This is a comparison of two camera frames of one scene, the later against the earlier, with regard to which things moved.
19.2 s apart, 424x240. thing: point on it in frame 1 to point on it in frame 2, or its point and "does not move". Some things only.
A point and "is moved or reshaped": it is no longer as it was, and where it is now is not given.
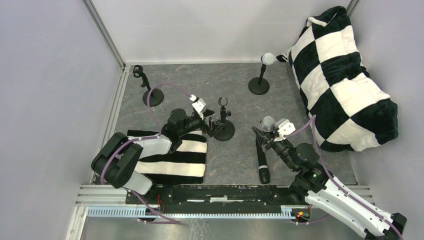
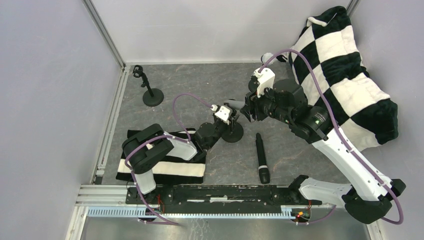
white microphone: [268, 58] does not move
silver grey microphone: [268, 124] to [235, 104]
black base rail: [224, 195] does not move
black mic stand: [228, 131] is moved or reshaped
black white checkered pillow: [351, 111] does not move
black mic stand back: [156, 96] does not move
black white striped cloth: [186, 165] does not move
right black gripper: [270, 138] to [249, 108]
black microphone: [264, 175] does not move
